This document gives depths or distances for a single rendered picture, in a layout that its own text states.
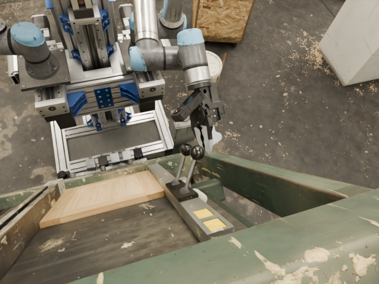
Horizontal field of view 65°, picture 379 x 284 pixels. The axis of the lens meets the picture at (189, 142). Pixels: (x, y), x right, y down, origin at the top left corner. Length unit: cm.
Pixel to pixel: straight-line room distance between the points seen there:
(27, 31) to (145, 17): 64
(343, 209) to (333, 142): 259
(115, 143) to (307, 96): 188
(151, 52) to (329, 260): 80
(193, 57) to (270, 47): 262
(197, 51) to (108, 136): 156
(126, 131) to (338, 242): 212
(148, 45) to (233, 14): 208
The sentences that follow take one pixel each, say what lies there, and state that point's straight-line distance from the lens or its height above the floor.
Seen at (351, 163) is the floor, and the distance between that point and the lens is 295.
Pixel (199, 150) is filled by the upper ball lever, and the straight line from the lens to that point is 74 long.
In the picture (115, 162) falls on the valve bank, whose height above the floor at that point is 76.
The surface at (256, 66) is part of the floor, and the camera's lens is 320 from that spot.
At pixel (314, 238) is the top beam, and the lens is 33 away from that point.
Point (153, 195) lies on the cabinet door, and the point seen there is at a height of 130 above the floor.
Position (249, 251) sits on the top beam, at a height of 191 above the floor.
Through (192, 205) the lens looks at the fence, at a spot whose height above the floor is 156.
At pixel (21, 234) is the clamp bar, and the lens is 85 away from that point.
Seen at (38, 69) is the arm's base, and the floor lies 109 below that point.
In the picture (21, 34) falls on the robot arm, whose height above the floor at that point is 127.
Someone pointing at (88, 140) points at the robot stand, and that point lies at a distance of 234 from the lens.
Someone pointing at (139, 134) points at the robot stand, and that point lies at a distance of 231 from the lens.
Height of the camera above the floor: 221
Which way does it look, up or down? 61 degrees down
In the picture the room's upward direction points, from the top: 12 degrees clockwise
